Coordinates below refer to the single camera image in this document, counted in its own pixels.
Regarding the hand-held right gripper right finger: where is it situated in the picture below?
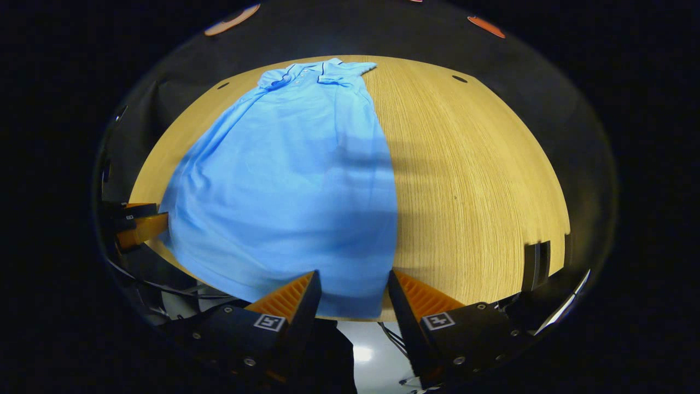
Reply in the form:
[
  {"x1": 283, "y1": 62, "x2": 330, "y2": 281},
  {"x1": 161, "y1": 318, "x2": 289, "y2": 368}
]
[{"x1": 387, "y1": 268, "x2": 534, "y2": 390}]

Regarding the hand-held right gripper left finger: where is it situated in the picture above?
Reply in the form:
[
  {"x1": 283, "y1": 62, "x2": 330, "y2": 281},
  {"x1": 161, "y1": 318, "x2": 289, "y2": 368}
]
[{"x1": 156, "y1": 270, "x2": 323, "y2": 394}]

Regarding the light blue T-shirt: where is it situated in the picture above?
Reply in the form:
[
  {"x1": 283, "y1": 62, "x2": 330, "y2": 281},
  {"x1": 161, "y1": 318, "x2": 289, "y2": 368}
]
[{"x1": 159, "y1": 57, "x2": 399, "y2": 319}]

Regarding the dark cloth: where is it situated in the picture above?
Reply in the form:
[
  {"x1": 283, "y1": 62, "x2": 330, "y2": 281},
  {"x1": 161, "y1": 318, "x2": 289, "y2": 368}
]
[{"x1": 306, "y1": 318, "x2": 359, "y2": 394}]

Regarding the black rectangular block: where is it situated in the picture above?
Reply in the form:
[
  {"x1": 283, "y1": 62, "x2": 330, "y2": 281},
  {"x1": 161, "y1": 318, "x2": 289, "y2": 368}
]
[{"x1": 522, "y1": 241, "x2": 551, "y2": 292}]

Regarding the thin black cable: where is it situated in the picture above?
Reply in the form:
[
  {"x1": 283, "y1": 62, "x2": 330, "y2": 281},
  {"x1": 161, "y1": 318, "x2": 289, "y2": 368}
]
[{"x1": 106, "y1": 254, "x2": 233, "y2": 300}]

